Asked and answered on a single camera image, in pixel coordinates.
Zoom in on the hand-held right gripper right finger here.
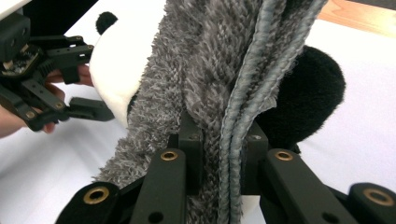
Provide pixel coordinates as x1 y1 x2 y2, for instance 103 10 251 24
242 121 359 224

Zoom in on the wooden table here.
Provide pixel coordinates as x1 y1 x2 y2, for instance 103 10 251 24
317 0 396 39

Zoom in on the grey fluffy towel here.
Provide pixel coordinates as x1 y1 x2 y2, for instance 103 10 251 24
92 0 328 224

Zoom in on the panda plush toy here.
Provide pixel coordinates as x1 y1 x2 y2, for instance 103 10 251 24
89 11 347 153

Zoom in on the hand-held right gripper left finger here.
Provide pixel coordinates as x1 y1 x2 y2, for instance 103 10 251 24
129 111 205 224

